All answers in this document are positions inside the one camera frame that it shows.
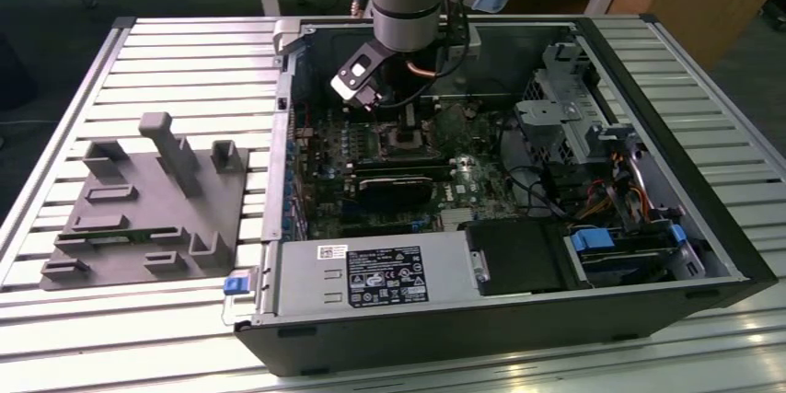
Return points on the green motherboard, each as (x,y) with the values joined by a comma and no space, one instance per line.
(484,186)

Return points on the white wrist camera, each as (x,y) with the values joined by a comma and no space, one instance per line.
(359,71)

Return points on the silver power supply with label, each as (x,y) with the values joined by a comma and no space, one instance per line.
(295,273)

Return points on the CPU socket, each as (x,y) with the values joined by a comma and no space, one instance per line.
(390,146)

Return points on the grey parts rack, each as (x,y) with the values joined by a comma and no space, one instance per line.
(153,209)

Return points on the blue case latch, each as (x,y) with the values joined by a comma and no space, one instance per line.
(237,285)

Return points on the black RAM stick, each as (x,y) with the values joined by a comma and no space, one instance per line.
(402,173)
(399,163)

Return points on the green RAM stick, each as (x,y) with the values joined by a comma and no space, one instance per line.
(113,237)

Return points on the small silver heatsink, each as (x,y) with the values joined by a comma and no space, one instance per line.
(458,219)

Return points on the blue bay clip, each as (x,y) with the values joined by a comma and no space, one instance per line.
(677,233)

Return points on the grey metal disk cage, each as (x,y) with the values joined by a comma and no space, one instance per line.
(546,112)

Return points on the black open PC case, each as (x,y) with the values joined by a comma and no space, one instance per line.
(430,342)

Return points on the black drive housing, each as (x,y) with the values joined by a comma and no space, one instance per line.
(515,259)

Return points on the black graphics card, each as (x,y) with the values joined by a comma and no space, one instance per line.
(392,193)

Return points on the blue disk carrier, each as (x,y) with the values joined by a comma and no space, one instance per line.
(590,241)

